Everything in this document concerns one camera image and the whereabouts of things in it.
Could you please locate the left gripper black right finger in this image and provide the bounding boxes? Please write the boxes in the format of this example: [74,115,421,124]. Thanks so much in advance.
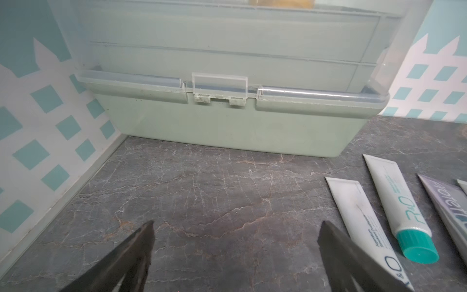
[317,221,411,292]

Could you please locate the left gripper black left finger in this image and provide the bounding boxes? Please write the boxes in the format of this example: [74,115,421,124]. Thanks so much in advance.
[62,220,155,292]

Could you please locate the dark cap toothpaste tube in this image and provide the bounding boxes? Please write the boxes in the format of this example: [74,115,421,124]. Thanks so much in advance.
[326,177,414,291]

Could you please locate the teal cap toothpaste tube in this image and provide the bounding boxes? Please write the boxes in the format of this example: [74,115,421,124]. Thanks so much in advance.
[363,154,440,264]

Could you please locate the silver foil toothpaste tube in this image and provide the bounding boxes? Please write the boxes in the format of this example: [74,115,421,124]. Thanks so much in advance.
[417,174,467,264]

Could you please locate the green plastic storage box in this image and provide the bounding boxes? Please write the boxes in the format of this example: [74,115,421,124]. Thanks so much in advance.
[49,1,432,158]

